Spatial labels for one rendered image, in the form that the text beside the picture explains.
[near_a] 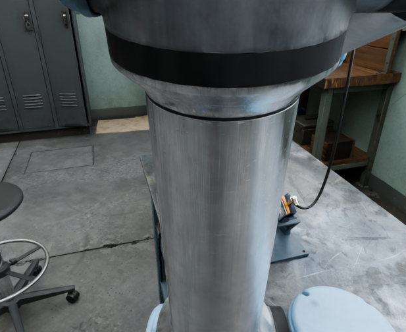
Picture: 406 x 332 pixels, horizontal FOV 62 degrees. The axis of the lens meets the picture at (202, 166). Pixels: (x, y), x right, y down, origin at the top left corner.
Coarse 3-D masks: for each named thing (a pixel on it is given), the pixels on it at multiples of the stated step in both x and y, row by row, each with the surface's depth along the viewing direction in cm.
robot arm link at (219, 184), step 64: (64, 0) 14; (128, 0) 12; (192, 0) 11; (256, 0) 11; (320, 0) 12; (384, 0) 13; (128, 64) 14; (192, 64) 13; (256, 64) 12; (320, 64) 14; (192, 128) 16; (256, 128) 16; (192, 192) 18; (256, 192) 19; (192, 256) 22; (256, 256) 22; (192, 320) 26; (256, 320) 28
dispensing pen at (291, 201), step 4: (284, 196) 73; (288, 196) 73; (292, 196) 70; (288, 200) 73; (292, 200) 69; (296, 200) 69; (288, 204) 71; (292, 204) 72; (296, 204) 68; (292, 208) 72; (292, 212) 71; (296, 212) 72
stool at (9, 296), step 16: (0, 192) 135; (16, 192) 135; (0, 208) 125; (16, 208) 129; (16, 240) 161; (32, 240) 160; (0, 256) 141; (48, 256) 151; (0, 272) 142; (32, 272) 170; (0, 288) 147; (16, 288) 158; (64, 288) 160; (0, 304) 150; (16, 304) 150; (16, 320) 143
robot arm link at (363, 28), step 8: (352, 16) 27; (360, 16) 26; (368, 16) 25; (376, 16) 25; (384, 16) 24; (392, 16) 24; (400, 16) 21; (352, 24) 28; (360, 24) 27; (368, 24) 26; (376, 24) 26; (384, 24) 25; (392, 24) 25; (400, 24) 25; (352, 32) 29; (360, 32) 29; (368, 32) 28; (376, 32) 27; (384, 32) 27; (392, 32) 28; (352, 40) 31; (360, 40) 30; (368, 40) 30; (344, 48) 34; (352, 48) 34; (344, 56) 49
